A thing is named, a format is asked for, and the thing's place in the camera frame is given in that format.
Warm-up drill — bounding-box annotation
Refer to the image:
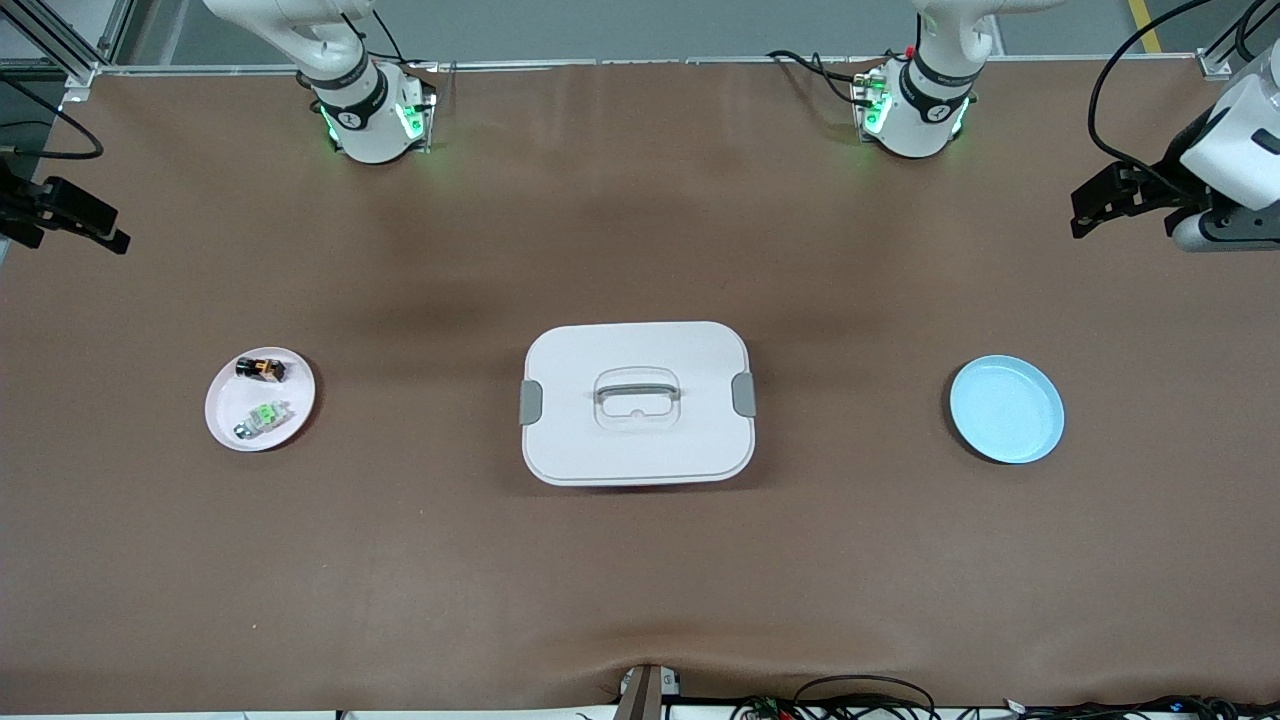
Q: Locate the white lidded storage box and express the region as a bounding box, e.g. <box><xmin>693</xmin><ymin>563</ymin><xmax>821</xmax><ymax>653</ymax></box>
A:
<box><xmin>519</xmin><ymin>321</ymin><xmax>758</xmax><ymax>488</ymax></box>

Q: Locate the pink round plate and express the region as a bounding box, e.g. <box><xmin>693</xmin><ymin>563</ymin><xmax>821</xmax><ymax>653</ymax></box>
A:
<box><xmin>205</xmin><ymin>347</ymin><xmax>317</xmax><ymax>453</ymax></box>

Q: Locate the light blue round plate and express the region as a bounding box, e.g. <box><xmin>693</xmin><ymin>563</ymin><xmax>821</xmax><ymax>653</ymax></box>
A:
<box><xmin>949</xmin><ymin>355</ymin><xmax>1066</xmax><ymax>465</ymax></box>

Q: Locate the brown table mat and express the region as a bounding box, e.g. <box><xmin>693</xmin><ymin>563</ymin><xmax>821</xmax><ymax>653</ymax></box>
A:
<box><xmin>0</xmin><ymin>55</ymin><xmax>1280</xmax><ymax>716</ymax></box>

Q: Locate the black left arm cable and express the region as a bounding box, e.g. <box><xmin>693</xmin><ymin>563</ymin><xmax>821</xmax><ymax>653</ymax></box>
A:
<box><xmin>1088</xmin><ymin>0</ymin><xmax>1216</xmax><ymax>196</ymax></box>

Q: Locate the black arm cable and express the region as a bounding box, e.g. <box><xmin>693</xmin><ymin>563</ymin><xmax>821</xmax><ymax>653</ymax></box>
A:
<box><xmin>0</xmin><ymin>75</ymin><xmax>104</xmax><ymax>161</ymax></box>
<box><xmin>1088</xmin><ymin>0</ymin><xmax>1216</xmax><ymax>196</ymax></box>

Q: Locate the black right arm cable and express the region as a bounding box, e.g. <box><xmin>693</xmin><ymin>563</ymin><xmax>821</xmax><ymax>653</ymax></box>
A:
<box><xmin>0</xmin><ymin>75</ymin><xmax>104</xmax><ymax>161</ymax></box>

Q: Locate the aluminium frame profile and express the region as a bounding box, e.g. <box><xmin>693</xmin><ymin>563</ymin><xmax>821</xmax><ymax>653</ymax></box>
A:
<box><xmin>0</xmin><ymin>0</ymin><xmax>136</xmax><ymax>101</ymax></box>
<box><xmin>1198</xmin><ymin>0</ymin><xmax>1280</xmax><ymax>81</ymax></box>

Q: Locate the green clear switch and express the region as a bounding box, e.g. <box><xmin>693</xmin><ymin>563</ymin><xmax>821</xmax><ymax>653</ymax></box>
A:
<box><xmin>233</xmin><ymin>400</ymin><xmax>293</xmax><ymax>442</ymax></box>

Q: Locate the black base power cable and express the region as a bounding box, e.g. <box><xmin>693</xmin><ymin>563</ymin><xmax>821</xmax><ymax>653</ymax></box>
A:
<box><xmin>345</xmin><ymin>8</ymin><xmax>408</xmax><ymax>67</ymax></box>
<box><xmin>768</xmin><ymin>50</ymin><xmax>871</xmax><ymax>106</ymax></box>

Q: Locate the aluminium table edge rail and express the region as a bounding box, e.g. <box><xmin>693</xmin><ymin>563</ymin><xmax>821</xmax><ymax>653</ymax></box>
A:
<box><xmin>95</xmin><ymin>55</ymin><xmax>1206</xmax><ymax>79</ymax></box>

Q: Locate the black looped cable bundle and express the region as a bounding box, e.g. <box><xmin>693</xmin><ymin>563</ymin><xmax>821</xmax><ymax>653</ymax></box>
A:
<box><xmin>733</xmin><ymin>675</ymin><xmax>938</xmax><ymax>720</ymax></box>

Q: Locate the metal table edge bracket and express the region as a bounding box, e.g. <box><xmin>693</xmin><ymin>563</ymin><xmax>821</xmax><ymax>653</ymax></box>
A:
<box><xmin>617</xmin><ymin>663</ymin><xmax>683</xmax><ymax>720</ymax></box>

